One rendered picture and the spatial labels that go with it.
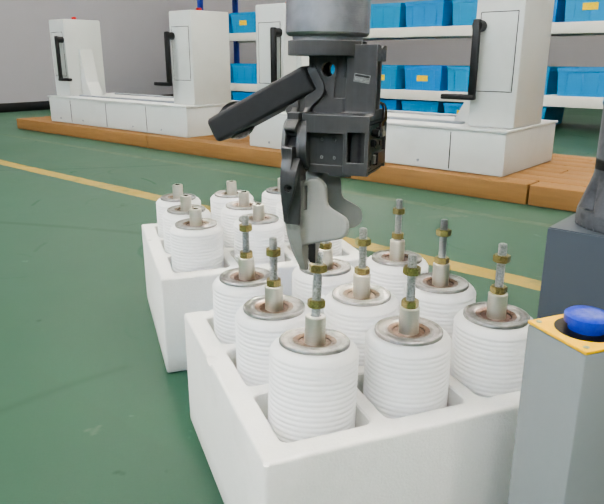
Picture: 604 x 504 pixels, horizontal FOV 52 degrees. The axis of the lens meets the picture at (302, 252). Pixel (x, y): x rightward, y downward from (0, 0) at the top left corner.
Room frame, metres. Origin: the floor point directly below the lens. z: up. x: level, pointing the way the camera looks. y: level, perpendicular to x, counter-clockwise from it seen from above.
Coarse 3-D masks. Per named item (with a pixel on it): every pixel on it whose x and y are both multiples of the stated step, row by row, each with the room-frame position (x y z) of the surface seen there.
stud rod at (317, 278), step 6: (318, 252) 0.61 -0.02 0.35; (318, 258) 0.61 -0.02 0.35; (318, 264) 0.61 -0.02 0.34; (318, 276) 0.61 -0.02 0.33; (318, 282) 0.61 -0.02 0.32; (318, 288) 0.61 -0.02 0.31; (312, 294) 0.61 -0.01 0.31; (318, 294) 0.61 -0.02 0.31; (318, 300) 0.61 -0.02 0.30; (312, 312) 0.61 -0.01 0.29; (318, 312) 0.61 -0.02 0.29
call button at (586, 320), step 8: (568, 312) 0.51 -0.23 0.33; (576, 312) 0.51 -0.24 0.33; (584, 312) 0.51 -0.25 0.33; (592, 312) 0.51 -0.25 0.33; (600, 312) 0.51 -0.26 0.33; (568, 320) 0.50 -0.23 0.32; (576, 320) 0.49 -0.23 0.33; (584, 320) 0.49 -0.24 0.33; (592, 320) 0.49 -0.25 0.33; (600, 320) 0.49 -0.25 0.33; (576, 328) 0.50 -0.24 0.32; (584, 328) 0.49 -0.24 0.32; (592, 328) 0.49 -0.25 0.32; (600, 328) 0.49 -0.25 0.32
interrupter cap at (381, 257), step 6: (378, 252) 0.92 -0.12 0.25; (384, 252) 0.92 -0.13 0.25; (408, 252) 0.92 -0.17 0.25; (414, 252) 0.92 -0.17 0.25; (372, 258) 0.90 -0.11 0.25; (378, 258) 0.89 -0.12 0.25; (384, 258) 0.90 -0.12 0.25; (420, 258) 0.89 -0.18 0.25; (384, 264) 0.87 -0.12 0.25; (390, 264) 0.87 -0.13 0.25; (396, 264) 0.86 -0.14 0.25; (402, 264) 0.86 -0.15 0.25
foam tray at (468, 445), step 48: (192, 336) 0.80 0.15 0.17; (192, 384) 0.82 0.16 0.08; (240, 384) 0.65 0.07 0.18; (240, 432) 0.57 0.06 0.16; (336, 432) 0.55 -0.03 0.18; (384, 432) 0.55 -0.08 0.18; (432, 432) 0.56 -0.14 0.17; (480, 432) 0.58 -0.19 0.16; (240, 480) 0.58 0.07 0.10; (288, 480) 0.50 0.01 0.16; (336, 480) 0.52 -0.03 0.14; (384, 480) 0.54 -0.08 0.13; (432, 480) 0.56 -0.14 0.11; (480, 480) 0.59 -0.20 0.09
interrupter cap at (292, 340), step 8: (296, 328) 0.64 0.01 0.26; (304, 328) 0.64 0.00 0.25; (280, 336) 0.61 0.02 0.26; (288, 336) 0.62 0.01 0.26; (296, 336) 0.62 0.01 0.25; (328, 336) 0.62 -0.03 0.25; (336, 336) 0.62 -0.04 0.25; (344, 336) 0.62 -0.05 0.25; (280, 344) 0.60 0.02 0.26; (288, 344) 0.59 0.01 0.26; (296, 344) 0.59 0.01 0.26; (304, 344) 0.60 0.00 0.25; (328, 344) 0.60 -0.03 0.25; (336, 344) 0.59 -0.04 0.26; (344, 344) 0.60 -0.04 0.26; (296, 352) 0.57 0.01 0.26; (304, 352) 0.57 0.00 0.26; (312, 352) 0.57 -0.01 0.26; (320, 352) 0.57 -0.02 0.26; (328, 352) 0.57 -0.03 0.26; (336, 352) 0.58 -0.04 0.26
